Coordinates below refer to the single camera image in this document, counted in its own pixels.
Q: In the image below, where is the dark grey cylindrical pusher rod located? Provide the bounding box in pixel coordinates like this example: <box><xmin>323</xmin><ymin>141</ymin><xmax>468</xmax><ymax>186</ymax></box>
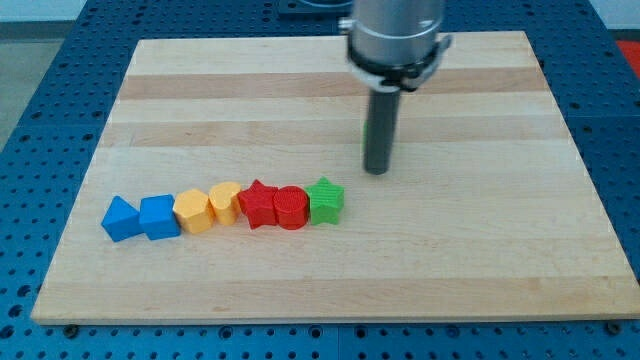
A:
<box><xmin>363</xmin><ymin>90</ymin><xmax>400</xmax><ymax>175</ymax></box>

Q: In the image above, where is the green circle block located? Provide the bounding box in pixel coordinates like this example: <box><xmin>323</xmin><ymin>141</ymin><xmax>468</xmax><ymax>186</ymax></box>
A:
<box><xmin>361</xmin><ymin>119</ymin><xmax>368</xmax><ymax>158</ymax></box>

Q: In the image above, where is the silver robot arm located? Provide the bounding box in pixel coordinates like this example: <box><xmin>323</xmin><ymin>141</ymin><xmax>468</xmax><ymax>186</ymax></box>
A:
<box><xmin>338</xmin><ymin>0</ymin><xmax>452</xmax><ymax>175</ymax></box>

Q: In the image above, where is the red circle block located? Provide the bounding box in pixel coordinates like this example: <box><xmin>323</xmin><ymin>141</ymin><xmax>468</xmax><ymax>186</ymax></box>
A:
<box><xmin>273</xmin><ymin>186</ymin><xmax>309</xmax><ymax>230</ymax></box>

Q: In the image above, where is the wooden board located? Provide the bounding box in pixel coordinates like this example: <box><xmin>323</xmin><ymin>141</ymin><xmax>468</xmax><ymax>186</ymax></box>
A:
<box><xmin>31</xmin><ymin>31</ymin><xmax>639</xmax><ymax>325</ymax></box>

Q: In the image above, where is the green star block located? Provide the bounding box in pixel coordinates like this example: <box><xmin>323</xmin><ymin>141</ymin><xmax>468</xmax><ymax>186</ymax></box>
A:
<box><xmin>304</xmin><ymin>177</ymin><xmax>344</xmax><ymax>225</ymax></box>

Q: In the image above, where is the red star block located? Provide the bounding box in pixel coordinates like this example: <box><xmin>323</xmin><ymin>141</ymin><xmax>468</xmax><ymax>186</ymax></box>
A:
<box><xmin>237</xmin><ymin>179</ymin><xmax>278</xmax><ymax>229</ymax></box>

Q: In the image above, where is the yellow heart block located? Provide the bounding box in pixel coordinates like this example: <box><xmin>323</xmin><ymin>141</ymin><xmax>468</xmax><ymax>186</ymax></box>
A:
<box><xmin>209</xmin><ymin>182</ymin><xmax>242</xmax><ymax>226</ymax></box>

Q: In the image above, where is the yellow hexagon block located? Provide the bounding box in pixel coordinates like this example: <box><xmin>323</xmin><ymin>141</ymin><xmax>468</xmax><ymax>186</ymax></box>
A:
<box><xmin>173</xmin><ymin>189</ymin><xmax>215</xmax><ymax>234</ymax></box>

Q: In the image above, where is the blue cube block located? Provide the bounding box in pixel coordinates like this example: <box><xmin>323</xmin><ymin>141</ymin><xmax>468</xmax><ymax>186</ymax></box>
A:
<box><xmin>139</xmin><ymin>194</ymin><xmax>181</xmax><ymax>240</ymax></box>

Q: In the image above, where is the blue triangle block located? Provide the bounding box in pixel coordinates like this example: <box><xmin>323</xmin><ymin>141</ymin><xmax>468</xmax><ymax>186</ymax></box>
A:
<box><xmin>101</xmin><ymin>196</ymin><xmax>143</xmax><ymax>242</ymax></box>

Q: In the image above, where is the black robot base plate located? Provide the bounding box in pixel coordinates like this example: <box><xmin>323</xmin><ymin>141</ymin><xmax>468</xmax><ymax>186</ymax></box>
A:
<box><xmin>276</xmin><ymin>0</ymin><xmax>353</xmax><ymax>18</ymax></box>

